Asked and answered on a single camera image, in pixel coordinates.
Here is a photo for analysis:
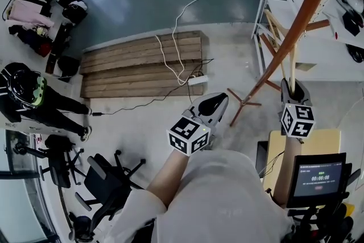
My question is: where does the pink cloth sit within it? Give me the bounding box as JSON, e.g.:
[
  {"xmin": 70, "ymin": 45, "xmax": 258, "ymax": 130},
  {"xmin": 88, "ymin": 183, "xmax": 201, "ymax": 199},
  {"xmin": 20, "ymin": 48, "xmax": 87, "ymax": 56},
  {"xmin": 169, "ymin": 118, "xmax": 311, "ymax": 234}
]
[{"xmin": 6, "ymin": 0, "xmax": 55, "ymax": 29}]

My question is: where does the black floor bag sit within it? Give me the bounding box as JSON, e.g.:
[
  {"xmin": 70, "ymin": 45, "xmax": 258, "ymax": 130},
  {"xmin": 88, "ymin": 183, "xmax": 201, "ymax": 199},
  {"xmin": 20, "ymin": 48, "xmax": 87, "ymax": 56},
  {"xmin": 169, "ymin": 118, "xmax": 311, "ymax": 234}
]
[{"xmin": 56, "ymin": 55, "xmax": 81, "ymax": 79}]

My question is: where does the brown wooden coat rack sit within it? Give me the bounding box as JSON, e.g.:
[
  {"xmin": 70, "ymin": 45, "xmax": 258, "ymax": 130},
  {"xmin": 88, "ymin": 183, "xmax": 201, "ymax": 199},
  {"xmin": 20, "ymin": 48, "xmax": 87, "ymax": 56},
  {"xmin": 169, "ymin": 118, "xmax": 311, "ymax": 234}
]
[{"xmin": 226, "ymin": 0, "xmax": 342, "ymax": 127}]

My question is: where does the black flat panel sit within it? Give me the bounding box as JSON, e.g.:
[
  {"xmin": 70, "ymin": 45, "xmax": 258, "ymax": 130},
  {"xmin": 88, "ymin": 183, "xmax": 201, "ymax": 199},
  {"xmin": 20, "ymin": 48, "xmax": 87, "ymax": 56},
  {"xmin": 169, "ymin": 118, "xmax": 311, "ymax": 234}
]
[{"xmin": 255, "ymin": 141, "xmax": 270, "ymax": 179}]

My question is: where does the black office chair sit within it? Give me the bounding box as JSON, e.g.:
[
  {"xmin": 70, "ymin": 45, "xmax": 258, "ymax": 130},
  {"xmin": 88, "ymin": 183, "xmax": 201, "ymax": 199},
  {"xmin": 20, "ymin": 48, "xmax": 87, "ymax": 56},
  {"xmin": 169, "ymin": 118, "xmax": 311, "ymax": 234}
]
[
  {"xmin": 14, "ymin": 134, "xmax": 85, "ymax": 189},
  {"xmin": 68, "ymin": 150, "xmax": 147, "ymax": 242}
]

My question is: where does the black backpack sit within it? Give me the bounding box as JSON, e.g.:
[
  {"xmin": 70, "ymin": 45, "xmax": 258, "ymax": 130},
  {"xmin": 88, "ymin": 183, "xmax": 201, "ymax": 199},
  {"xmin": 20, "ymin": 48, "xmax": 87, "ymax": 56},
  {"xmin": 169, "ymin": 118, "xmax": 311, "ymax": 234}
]
[{"xmin": 61, "ymin": 0, "xmax": 88, "ymax": 25}]

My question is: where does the white power strip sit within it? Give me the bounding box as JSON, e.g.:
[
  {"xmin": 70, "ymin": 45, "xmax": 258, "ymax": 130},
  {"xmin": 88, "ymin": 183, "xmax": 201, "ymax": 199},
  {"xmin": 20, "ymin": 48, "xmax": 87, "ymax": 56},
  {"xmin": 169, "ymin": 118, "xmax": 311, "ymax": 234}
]
[{"xmin": 187, "ymin": 75, "xmax": 209, "ymax": 87}]

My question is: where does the person's right forearm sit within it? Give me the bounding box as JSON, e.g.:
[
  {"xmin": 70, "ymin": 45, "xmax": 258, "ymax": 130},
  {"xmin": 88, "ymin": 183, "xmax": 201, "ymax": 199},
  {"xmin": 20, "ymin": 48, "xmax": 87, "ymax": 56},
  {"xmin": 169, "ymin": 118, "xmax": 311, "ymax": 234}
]
[{"xmin": 272, "ymin": 135, "xmax": 303, "ymax": 209}]

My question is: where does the red bag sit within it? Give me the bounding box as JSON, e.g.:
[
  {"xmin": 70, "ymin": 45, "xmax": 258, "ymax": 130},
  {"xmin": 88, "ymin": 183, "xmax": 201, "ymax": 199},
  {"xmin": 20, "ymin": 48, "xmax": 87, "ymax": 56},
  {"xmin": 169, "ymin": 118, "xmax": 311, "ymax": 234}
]
[{"xmin": 38, "ymin": 42, "xmax": 54, "ymax": 58}]

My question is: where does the wooden plank platform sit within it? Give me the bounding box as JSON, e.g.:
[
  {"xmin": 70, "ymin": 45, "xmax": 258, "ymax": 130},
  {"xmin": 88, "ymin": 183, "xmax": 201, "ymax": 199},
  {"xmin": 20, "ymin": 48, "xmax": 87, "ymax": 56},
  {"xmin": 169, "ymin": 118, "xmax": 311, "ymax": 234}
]
[{"xmin": 78, "ymin": 30, "xmax": 210, "ymax": 100}]

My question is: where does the person's white shirt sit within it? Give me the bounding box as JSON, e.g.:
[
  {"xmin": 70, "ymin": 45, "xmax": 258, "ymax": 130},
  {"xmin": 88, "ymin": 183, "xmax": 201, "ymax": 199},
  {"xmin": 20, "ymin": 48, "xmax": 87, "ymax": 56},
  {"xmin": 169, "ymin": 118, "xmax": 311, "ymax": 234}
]
[{"xmin": 104, "ymin": 149, "xmax": 294, "ymax": 243}]

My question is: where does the thin black cable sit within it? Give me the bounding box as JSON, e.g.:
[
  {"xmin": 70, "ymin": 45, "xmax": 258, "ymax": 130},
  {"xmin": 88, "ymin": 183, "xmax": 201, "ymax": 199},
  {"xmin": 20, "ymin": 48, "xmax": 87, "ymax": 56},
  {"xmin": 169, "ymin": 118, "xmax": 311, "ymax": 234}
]
[{"xmin": 61, "ymin": 58, "xmax": 214, "ymax": 117}]

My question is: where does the black hexagonal object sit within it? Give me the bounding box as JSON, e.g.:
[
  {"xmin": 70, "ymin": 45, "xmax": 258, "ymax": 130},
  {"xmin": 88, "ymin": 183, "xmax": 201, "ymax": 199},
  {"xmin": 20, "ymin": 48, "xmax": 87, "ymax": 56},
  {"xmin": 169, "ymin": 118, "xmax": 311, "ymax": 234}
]
[{"xmin": 342, "ymin": 10, "xmax": 364, "ymax": 37}]

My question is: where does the pale wooden clothes hanger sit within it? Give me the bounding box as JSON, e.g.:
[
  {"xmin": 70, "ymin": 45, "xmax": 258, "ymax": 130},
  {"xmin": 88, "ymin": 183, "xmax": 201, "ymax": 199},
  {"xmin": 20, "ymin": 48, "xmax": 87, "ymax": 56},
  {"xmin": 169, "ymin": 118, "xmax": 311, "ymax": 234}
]
[{"xmin": 263, "ymin": 9, "xmax": 299, "ymax": 94}]

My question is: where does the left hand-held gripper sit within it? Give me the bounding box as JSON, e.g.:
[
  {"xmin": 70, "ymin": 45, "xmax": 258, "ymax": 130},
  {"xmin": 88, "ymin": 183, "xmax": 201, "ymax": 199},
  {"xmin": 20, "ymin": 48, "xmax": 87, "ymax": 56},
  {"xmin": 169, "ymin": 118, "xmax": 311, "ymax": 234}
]
[{"xmin": 166, "ymin": 92, "xmax": 230, "ymax": 157}]

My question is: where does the black screen with timer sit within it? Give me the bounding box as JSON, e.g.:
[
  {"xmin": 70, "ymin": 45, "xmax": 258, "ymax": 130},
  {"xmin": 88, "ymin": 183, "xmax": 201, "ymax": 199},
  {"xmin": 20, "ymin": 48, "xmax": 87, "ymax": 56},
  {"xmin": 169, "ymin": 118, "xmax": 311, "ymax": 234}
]
[{"xmin": 286, "ymin": 152, "xmax": 347, "ymax": 209}]

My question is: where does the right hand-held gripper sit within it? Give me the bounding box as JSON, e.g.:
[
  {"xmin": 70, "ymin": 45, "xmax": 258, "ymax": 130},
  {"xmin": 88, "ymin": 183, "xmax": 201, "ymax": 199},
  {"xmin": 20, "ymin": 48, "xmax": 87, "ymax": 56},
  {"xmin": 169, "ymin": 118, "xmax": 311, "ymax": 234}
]
[{"xmin": 280, "ymin": 77, "xmax": 317, "ymax": 141}]

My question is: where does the yellow table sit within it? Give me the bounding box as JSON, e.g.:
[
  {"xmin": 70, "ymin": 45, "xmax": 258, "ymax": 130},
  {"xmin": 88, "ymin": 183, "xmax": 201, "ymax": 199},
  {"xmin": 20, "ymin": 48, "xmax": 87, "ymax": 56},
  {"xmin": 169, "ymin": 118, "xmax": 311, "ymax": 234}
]
[{"xmin": 261, "ymin": 128, "xmax": 342, "ymax": 194}]

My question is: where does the person's left forearm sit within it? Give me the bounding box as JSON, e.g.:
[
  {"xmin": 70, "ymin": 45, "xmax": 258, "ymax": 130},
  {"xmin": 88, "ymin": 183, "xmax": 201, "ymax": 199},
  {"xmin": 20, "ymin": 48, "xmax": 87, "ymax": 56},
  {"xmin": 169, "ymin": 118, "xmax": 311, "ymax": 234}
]
[{"xmin": 146, "ymin": 149, "xmax": 191, "ymax": 208}]

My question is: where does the long white cable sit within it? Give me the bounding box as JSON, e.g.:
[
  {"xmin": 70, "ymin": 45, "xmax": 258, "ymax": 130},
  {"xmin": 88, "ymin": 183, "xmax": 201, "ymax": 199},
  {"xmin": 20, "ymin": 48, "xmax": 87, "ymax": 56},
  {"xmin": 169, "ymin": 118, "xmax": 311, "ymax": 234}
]
[{"xmin": 132, "ymin": 0, "xmax": 208, "ymax": 86}]

